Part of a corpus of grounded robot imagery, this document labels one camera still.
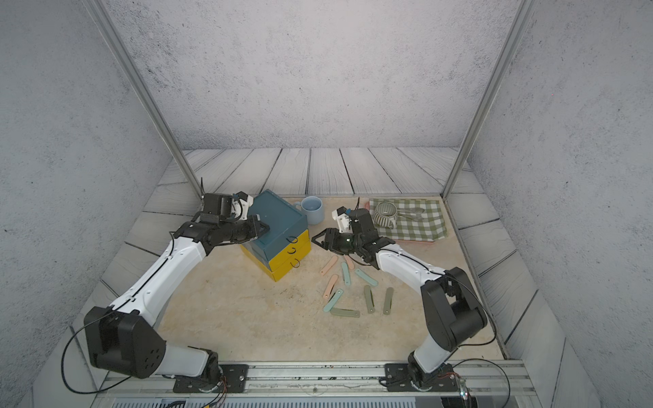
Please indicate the mint fruit knife lower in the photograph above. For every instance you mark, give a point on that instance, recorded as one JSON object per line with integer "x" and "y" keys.
{"x": 333, "y": 300}

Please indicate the right aluminium frame post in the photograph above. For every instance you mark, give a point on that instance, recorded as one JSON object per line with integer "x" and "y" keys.
{"x": 506, "y": 55}

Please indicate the pink fruit knife lower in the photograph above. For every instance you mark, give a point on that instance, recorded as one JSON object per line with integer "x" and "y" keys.
{"x": 330, "y": 287}

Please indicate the light blue mug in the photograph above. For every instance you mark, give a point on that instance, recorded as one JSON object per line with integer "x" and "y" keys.
{"x": 312, "y": 208}

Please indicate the mint fruit knife middle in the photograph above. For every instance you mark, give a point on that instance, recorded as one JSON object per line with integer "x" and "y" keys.
{"x": 346, "y": 274}

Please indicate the aluminium frame post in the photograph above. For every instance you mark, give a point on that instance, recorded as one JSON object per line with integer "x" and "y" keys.
{"x": 112, "y": 38}
{"x": 506, "y": 55}

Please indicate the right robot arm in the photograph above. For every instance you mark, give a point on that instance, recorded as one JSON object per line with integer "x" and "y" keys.
{"x": 453, "y": 313}

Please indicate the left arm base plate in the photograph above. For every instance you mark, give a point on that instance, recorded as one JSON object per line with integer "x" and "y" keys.
{"x": 229, "y": 378}

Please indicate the pink fruit knife upper right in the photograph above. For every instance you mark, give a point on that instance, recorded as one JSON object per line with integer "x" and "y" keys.
{"x": 349, "y": 262}

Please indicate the left aluminium frame post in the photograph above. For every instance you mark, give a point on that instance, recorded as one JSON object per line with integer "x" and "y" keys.
{"x": 112, "y": 38}

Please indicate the metal spoon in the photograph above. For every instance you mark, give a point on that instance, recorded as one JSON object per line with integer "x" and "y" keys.
{"x": 411, "y": 214}

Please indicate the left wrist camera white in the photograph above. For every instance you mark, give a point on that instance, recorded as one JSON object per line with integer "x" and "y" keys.
{"x": 241, "y": 203}

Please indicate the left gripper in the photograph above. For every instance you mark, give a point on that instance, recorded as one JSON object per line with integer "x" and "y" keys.
{"x": 254, "y": 229}

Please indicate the teal top drawer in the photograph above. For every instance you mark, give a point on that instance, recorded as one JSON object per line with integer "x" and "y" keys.
{"x": 280, "y": 236}

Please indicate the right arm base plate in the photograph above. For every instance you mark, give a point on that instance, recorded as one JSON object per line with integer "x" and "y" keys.
{"x": 408, "y": 377}

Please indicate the green checkered cloth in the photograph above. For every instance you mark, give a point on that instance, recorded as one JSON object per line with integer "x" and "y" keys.
{"x": 406, "y": 219}

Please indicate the olive fruit knife bottom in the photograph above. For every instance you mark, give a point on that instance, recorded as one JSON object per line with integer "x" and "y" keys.
{"x": 348, "y": 313}

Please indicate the pink fruit knife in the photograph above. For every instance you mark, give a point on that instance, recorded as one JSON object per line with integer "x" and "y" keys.
{"x": 329, "y": 265}
{"x": 349, "y": 262}
{"x": 330, "y": 287}

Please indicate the mint fruit knife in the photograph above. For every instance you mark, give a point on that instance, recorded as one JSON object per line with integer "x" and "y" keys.
{"x": 367, "y": 278}
{"x": 333, "y": 300}
{"x": 346, "y": 274}

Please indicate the mint fruit knife right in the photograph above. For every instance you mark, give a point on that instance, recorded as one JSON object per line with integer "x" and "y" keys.
{"x": 367, "y": 278}

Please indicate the pink fruit knife upper left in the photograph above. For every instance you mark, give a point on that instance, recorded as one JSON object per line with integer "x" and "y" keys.
{"x": 329, "y": 265}

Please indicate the aluminium front rail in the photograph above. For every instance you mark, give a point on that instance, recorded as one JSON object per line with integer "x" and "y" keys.
{"x": 472, "y": 383}

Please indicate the striped ceramic cup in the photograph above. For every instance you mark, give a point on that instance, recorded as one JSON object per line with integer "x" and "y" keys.
{"x": 385, "y": 215}

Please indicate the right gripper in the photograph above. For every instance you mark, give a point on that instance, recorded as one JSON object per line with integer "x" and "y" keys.
{"x": 331, "y": 235}

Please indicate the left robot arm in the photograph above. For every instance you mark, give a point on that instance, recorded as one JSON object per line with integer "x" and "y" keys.
{"x": 122, "y": 337}

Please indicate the olive fruit knife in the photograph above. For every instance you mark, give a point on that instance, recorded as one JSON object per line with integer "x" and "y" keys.
{"x": 368, "y": 296}
{"x": 348, "y": 313}
{"x": 388, "y": 299}

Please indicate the teal and yellow drawer cabinet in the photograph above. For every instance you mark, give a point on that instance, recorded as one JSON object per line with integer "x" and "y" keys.
{"x": 272, "y": 208}

